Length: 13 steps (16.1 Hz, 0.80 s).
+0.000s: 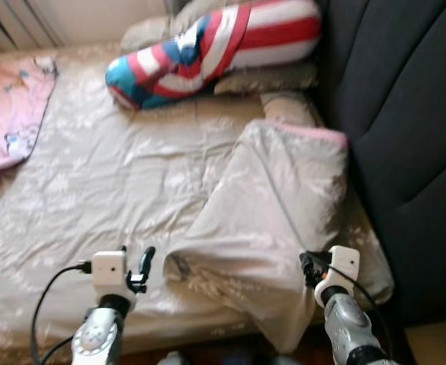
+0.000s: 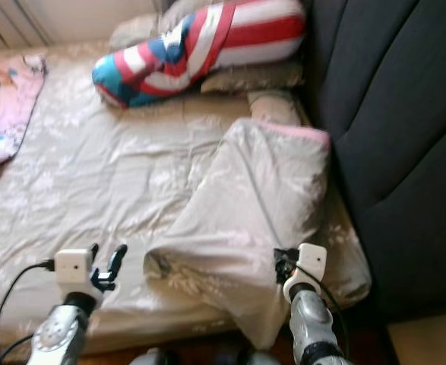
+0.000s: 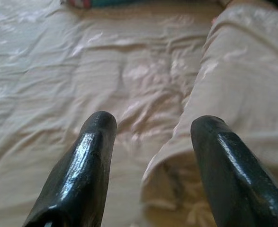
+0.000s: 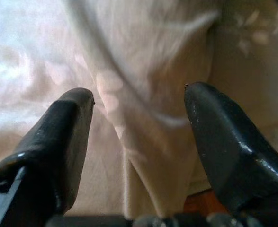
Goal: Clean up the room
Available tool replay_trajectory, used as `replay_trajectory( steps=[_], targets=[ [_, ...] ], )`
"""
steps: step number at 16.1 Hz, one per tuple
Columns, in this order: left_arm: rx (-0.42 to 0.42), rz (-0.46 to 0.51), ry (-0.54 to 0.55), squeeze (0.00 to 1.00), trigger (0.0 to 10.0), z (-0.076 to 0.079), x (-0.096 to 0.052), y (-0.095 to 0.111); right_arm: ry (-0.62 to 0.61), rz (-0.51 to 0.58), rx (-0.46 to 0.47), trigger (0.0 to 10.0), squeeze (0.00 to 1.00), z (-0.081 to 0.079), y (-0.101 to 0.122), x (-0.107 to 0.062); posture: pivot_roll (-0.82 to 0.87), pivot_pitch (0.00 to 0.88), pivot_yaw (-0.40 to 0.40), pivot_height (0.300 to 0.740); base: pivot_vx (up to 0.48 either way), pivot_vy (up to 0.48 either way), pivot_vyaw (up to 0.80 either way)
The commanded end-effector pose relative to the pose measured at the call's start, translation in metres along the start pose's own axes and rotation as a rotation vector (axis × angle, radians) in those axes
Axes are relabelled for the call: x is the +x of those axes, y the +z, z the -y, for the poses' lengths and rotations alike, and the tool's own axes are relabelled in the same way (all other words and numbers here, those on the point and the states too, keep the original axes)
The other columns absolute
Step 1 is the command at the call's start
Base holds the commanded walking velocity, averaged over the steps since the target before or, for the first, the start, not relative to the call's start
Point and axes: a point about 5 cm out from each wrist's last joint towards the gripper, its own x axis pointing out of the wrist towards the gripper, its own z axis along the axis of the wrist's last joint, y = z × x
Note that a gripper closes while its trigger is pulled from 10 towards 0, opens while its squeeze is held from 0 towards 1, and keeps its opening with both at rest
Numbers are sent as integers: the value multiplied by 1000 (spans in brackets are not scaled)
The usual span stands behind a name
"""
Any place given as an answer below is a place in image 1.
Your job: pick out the grey leaf print bed sheet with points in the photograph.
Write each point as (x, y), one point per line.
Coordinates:
(109, 190)

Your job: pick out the silver robot left leg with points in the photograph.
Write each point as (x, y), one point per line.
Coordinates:
(175, 359)

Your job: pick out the small beige cushion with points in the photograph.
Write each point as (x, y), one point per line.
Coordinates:
(287, 109)

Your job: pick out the pink bear print blanket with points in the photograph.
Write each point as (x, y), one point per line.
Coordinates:
(10, 114)

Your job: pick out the red white blue striped pillow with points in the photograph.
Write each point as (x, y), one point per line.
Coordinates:
(222, 46)

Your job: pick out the white pleated curtain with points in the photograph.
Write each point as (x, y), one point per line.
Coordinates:
(14, 21)

